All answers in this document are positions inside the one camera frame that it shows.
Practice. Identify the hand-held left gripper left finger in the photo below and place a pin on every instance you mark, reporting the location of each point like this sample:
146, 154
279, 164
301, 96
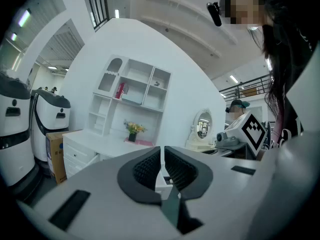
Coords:
130, 181

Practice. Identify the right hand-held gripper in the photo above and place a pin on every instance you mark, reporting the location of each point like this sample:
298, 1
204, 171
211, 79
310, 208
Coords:
240, 131

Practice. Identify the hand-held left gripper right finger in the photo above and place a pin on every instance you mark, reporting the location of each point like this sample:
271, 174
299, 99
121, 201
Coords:
200, 179

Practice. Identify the person's right forearm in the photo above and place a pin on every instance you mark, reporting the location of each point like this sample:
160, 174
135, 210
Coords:
261, 155

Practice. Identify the white desk with drawers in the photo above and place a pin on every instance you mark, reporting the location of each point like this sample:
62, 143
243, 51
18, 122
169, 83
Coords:
100, 140

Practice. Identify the white shelf cabinet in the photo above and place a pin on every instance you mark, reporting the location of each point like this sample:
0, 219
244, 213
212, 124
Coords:
135, 109

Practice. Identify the white oval vanity mirror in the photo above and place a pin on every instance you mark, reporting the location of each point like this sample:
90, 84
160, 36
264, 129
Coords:
203, 124

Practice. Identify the black balcony railing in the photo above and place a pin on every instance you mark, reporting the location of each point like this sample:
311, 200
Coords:
247, 87

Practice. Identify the flowers in black vase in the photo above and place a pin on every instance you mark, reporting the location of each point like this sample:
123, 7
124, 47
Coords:
133, 131

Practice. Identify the person's black printed t-shirt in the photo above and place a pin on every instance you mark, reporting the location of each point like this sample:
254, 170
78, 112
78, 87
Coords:
292, 124

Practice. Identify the brown cardboard box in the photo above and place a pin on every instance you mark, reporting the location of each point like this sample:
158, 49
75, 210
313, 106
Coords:
56, 154

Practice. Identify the grey file box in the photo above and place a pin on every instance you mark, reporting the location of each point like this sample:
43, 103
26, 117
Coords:
131, 99

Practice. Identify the red book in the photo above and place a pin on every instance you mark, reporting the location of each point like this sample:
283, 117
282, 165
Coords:
120, 91

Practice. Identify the small dark shelf ornament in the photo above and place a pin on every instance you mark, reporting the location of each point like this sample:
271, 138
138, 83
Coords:
156, 83

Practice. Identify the small white service robot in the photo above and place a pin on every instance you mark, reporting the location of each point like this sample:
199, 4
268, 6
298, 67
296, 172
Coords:
51, 114

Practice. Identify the large white service robot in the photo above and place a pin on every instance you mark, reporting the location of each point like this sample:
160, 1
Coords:
15, 144

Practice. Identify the person's head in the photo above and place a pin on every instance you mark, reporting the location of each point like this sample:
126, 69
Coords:
243, 6

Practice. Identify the black metal railing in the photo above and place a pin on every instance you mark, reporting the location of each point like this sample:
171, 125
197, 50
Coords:
98, 4

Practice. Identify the short ceiling light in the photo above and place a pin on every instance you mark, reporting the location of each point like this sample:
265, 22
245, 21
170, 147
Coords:
13, 36

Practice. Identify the long ceiling light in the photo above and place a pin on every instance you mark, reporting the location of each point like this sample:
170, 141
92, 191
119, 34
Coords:
24, 17

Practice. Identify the black head-worn camera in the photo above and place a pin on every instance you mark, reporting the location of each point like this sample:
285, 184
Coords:
215, 12

